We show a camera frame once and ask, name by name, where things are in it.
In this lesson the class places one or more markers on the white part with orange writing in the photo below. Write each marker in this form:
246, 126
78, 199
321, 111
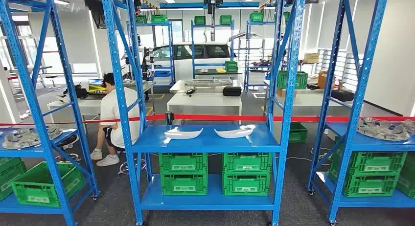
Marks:
233, 133

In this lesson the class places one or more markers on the blue steel shelf rack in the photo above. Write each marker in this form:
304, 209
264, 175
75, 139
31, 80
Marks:
248, 56
201, 141
171, 56
193, 49
373, 146
19, 153

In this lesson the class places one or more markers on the white plastic trim part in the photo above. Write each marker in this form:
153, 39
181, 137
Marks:
183, 134

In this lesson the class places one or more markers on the grey metal casting part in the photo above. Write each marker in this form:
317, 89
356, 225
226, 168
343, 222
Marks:
410, 125
22, 138
382, 130

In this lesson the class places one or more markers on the white work table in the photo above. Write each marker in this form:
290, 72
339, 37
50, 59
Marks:
204, 103
308, 101

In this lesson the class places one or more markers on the red barrier belt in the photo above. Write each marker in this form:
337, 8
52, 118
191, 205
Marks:
227, 118

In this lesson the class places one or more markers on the grey moulded tray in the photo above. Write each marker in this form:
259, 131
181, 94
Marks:
207, 82

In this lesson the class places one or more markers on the black zip case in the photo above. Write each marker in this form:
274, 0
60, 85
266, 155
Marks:
231, 91
342, 95

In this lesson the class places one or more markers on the dark green topped table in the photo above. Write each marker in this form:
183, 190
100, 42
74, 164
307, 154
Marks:
210, 74

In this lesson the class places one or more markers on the small white parts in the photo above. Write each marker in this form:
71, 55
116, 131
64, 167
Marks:
203, 70

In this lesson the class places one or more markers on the yellow parts pile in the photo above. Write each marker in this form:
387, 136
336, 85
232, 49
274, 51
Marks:
221, 70

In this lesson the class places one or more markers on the stacked small green crates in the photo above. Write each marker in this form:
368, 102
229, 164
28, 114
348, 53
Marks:
231, 66

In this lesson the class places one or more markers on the white car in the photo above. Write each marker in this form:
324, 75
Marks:
183, 64

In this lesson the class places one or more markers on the blue storage bin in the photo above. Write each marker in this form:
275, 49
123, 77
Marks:
162, 74

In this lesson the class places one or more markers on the person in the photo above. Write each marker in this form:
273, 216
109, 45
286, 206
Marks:
110, 111

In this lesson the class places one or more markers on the chrome base stool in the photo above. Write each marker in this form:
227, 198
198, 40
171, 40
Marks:
129, 167
66, 141

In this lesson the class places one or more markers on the large green plastic crate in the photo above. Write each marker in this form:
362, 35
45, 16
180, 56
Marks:
301, 80

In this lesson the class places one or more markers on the overhead hoist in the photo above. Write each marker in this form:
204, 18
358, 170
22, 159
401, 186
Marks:
213, 2

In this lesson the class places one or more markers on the open laptop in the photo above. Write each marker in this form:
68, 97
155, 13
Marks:
96, 86

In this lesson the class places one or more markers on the brown cardboard box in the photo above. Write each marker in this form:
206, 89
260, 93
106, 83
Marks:
322, 80

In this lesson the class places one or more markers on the white desk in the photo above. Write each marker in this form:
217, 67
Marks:
84, 104

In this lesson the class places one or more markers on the black backpack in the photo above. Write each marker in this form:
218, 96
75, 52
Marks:
79, 92

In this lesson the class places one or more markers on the white slatted rack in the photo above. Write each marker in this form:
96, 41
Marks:
340, 65

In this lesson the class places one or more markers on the black stool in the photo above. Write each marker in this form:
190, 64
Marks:
52, 78

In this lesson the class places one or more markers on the black barrier post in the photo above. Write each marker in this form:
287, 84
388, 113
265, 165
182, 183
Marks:
169, 118

